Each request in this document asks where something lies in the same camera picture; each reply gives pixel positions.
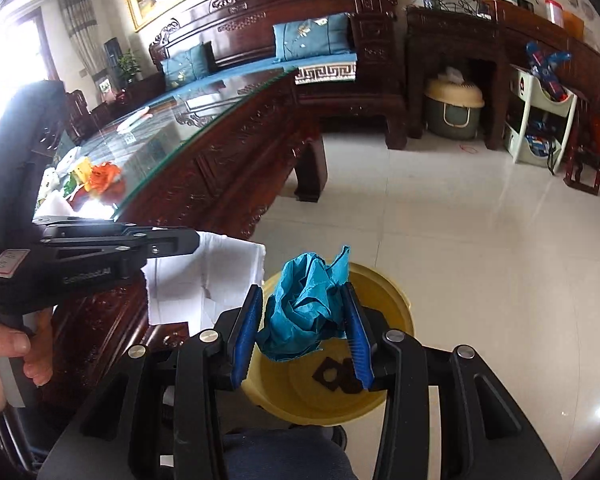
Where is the orange crumpled paper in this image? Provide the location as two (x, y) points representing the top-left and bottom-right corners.
(84, 162), (121, 195)

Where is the white paper on table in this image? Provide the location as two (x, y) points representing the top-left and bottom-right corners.
(117, 106), (152, 133)

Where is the corner potted plant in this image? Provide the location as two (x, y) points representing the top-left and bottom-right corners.
(117, 50), (140, 87)

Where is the dark wooden side cabinet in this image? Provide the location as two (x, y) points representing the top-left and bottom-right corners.
(404, 0), (600, 151)

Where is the yellow plastic bag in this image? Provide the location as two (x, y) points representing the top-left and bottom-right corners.
(71, 156), (93, 184)

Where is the red small stool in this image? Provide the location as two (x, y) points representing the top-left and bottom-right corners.
(563, 114), (600, 196)

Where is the dark wooden coffee table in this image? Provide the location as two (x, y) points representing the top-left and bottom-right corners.
(41, 70), (327, 410)

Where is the left blue embroidered cushion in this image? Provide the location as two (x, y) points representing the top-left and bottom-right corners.
(160, 44), (212, 90)

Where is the right blue embroidered cushion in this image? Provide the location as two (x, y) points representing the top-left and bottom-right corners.
(273, 13), (351, 62)

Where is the white small shelf rack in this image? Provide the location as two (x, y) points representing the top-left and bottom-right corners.
(503, 65), (578, 174)

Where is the person's left hand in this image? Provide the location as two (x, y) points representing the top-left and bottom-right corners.
(0, 308), (53, 411)

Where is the blue embroidered cushion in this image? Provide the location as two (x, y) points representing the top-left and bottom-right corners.
(160, 44), (212, 90)
(273, 13), (351, 62)

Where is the yellow plastic trash bucket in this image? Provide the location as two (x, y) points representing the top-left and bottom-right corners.
(242, 263), (415, 426)

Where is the teal paper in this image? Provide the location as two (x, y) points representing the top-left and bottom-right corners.
(257, 246), (350, 362)

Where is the dark carved wooden sofa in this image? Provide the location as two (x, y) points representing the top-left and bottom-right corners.
(149, 0), (407, 150)

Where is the white paper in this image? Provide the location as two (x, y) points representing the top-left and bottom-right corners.
(117, 106), (152, 133)
(143, 232), (266, 336)

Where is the blue sofa seat mat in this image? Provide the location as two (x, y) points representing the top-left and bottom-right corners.
(142, 52), (358, 106)

